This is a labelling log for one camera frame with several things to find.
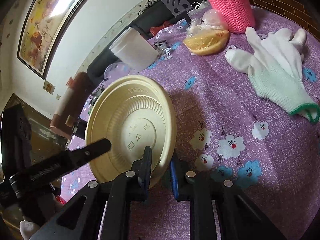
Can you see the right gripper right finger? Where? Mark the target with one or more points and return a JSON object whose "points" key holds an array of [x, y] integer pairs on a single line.
{"points": [[218, 210]]}

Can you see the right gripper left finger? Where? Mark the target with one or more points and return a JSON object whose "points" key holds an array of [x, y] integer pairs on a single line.
{"points": [[102, 211]]}

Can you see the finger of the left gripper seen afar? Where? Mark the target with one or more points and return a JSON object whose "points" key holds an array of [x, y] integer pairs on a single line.
{"points": [[67, 161]]}

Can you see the brown armchair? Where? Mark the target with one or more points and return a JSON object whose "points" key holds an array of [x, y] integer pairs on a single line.
{"points": [[71, 105]]}

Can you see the green candy wrapper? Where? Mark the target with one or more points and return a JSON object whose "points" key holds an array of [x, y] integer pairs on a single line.
{"points": [[95, 95]]}

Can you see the purple floral tablecloth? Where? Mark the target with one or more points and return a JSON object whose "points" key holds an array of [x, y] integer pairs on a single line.
{"points": [[224, 128]]}

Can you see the white plastic jar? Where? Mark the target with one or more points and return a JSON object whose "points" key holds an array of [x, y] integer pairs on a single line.
{"points": [[132, 49]]}

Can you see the red plastic bag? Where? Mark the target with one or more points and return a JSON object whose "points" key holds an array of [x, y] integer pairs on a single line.
{"points": [[155, 30]]}

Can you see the white knit glove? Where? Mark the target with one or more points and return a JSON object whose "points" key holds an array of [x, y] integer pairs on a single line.
{"points": [[275, 70]]}

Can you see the framed horse painting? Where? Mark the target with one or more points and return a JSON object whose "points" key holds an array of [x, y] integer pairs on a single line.
{"points": [[42, 30]]}

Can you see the bagged orange food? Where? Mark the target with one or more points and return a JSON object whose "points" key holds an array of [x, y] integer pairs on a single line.
{"points": [[208, 35]]}

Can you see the grey phone stand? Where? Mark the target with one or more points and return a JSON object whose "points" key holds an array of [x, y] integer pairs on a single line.
{"points": [[179, 8]]}

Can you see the pink knit-sleeved bottle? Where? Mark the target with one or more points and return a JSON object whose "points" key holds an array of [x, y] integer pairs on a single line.
{"points": [[237, 14]]}

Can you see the small wall plaque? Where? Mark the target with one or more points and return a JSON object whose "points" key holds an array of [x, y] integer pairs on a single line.
{"points": [[48, 87]]}

